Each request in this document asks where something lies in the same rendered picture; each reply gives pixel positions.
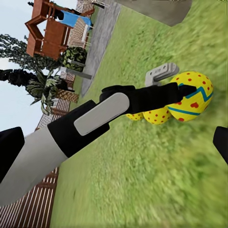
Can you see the easter egg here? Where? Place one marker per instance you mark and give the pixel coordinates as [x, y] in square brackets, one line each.
[192, 105]
[136, 117]
[158, 116]

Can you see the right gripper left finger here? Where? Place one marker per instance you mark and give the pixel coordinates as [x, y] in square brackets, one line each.
[11, 142]

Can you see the bush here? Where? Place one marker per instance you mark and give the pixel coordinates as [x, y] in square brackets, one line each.
[45, 89]
[77, 54]

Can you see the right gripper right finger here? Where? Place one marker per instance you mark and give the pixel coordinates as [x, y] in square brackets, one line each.
[220, 140]

